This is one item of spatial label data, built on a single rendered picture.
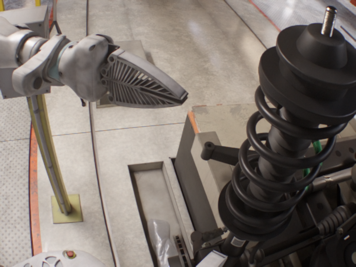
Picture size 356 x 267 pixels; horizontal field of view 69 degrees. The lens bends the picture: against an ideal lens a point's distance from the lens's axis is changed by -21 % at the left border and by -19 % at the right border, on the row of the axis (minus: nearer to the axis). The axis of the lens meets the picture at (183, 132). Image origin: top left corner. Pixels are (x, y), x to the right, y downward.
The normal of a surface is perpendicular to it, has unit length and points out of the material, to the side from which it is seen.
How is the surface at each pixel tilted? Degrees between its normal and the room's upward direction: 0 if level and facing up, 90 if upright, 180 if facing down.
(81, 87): 85
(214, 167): 0
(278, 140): 55
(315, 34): 14
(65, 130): 0
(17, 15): 0
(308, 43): 83
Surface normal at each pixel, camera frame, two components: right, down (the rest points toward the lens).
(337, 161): 0.17, -0.66
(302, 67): -0.06, -0.61
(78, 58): -0.39, 0.52
